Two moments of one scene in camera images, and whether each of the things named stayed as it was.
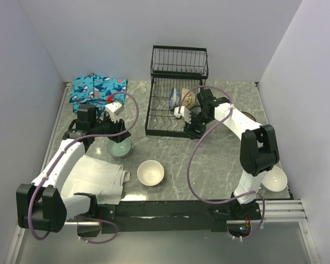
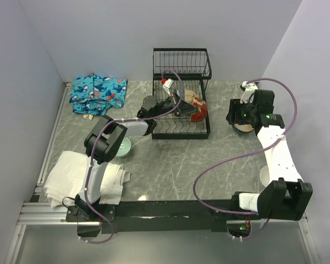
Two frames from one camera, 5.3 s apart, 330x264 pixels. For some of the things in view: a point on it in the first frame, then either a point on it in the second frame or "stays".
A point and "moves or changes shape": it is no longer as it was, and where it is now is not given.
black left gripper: x=116 y=127 → x=183 y=107
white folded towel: x=91 y=175 stays
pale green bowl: x=120 y=149 stays
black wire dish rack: x=177 y=73 stays
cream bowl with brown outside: x=190 y=100 stays
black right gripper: x=190 y=128 → x=235 y=106
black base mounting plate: x=120 y=216 stays
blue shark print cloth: x=92 y=89 stays
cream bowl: x=150 y=172 moves or changes shape
